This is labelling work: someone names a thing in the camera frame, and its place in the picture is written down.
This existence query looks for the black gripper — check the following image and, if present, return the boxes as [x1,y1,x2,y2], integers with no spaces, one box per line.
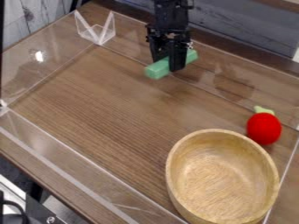
[145,0,193,72]

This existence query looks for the green foam block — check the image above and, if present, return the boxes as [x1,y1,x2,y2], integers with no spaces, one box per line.
[144,50,198,80]

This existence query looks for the wooden bowl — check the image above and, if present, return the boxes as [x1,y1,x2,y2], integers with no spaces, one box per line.
[164,129,279,224]

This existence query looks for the red plush strawberry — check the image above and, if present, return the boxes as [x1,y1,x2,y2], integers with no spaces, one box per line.
[247,106,283,145]

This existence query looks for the black metal device base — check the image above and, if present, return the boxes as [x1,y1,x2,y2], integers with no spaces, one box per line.
[0,191,66,224]

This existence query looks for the clear acrylic corner bracket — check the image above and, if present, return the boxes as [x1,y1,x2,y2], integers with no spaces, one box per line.
[73,10,116,46]

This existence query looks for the clear acrylic tray wall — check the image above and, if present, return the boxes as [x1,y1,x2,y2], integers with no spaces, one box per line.
[0,100,188,224]

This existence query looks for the black cable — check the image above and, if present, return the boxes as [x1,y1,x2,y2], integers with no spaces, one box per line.
[0,198,28,224]

